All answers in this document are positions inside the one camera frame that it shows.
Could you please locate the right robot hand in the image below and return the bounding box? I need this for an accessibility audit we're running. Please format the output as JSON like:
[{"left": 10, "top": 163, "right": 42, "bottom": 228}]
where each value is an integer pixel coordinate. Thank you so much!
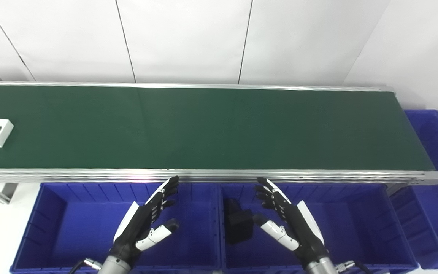
[{"left": 252, "top": 177, "right": 329, "bottom": 268}]

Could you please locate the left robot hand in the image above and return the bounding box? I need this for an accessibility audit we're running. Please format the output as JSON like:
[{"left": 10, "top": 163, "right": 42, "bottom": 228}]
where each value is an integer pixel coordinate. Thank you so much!
[{"left": 110, "top": 175, "right": 181, "bottom": 266}]

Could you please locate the blue plastic bin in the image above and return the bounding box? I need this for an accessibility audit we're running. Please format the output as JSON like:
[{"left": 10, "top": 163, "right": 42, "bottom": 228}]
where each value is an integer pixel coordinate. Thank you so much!
[
  {"left": 9, "top": 182, "right": 222, "bottom": 274},
  {"left": 389, "top": 109, "right": 438, "bottom": 269},
  {"left": 218, "top": 183, "right": 419, "bottom": 274}
]

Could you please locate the black block part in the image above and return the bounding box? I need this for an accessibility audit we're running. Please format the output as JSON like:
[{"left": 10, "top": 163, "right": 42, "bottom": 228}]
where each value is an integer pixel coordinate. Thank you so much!
[{"left": 224, "top": 198, "right": 256, "bottom": 245}]

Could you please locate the green conveyor belt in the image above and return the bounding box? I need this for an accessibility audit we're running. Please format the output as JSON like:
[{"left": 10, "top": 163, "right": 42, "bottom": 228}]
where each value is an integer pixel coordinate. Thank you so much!
[
  {"left": 0, "top": 84, "right": 436, "bottom": 171},
  {"left": 0, "top": 80, "right": 438, "bottom": 187}
]

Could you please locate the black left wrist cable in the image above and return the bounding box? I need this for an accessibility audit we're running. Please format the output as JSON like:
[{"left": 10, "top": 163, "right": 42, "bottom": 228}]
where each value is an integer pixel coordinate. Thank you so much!
[{"left": 68, "top": 258, "right": 102, "bottom": 274}]

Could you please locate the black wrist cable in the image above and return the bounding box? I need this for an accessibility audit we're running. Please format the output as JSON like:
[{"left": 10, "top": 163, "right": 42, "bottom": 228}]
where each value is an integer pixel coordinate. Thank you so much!
[
  {"left": 335, "top": 260, "right": 372, "bottom": 274},
  {"left": 68, "top": 258, "right": 102, "bottom": 274}
]

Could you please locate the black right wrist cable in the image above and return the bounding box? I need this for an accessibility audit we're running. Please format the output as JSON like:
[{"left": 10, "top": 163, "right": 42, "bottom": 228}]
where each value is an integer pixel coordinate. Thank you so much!
[{"left": 335, "top": 260, "right": 372, "bottom": 274}]

